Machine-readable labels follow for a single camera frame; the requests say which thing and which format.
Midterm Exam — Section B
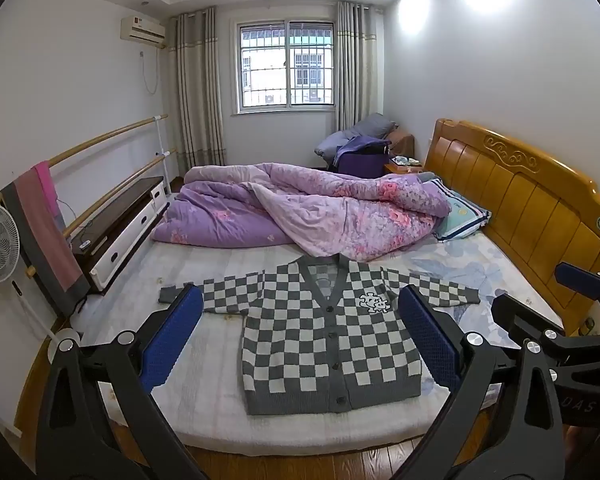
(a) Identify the dark white low cabinet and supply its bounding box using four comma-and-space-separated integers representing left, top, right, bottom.
70, 176, 170, 296

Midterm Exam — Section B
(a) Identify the white bed mattress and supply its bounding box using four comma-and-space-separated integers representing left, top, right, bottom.
75, 230, 566, 456

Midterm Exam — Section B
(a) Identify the pink grey towel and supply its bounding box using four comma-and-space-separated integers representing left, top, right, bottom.
0, 161, 92, 317

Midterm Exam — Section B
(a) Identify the wooden wall bar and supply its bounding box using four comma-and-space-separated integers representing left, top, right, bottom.
25, 149, 177, 277
0, 114, 170, 206

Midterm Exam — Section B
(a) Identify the blue striped pillow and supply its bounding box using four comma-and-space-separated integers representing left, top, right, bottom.
432, 172, 492, 242

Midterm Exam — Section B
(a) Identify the chair with piled clothes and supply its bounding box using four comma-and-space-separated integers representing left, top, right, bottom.
314, 112, 398, 166

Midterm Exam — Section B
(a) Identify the wooden nightstand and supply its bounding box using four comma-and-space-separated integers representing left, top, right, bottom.
384, 156, 426, 176

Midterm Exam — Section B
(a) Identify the barred window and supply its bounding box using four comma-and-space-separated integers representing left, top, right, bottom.
233, 20, 337, 115

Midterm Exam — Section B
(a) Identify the wooden bed headboard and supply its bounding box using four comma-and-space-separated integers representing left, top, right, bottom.
424, 118, 600, 336

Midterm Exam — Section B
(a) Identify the white air conditioner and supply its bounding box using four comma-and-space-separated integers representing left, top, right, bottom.
120, 16, 167, 50

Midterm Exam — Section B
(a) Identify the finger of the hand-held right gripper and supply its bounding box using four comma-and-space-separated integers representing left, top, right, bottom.
554, 261, 600, 311
491, 294, 581, 367

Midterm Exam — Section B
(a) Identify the white bar stand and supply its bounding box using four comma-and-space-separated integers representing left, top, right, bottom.
156, 115, 173, 197

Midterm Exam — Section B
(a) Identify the purple bag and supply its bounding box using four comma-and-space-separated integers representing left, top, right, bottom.
332, 135, 392, 179

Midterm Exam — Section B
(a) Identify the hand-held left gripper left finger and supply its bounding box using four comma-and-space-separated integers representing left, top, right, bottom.
35, 284, 211, 480

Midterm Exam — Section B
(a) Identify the air conditioner cable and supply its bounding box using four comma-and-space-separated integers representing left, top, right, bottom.
139, 51, 161, 95

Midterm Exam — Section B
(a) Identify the grey white checkered cardigan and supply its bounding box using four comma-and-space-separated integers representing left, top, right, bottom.
158, 254, 482, 417

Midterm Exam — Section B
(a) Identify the purple floral quilt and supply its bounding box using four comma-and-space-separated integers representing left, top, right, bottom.
151, 162, 453, 262

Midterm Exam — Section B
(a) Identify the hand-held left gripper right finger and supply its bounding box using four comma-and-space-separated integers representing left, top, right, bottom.
397, 285, 566, 480

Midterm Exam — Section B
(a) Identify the brown armchair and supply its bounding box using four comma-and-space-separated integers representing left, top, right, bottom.
387, 127, 416, 163

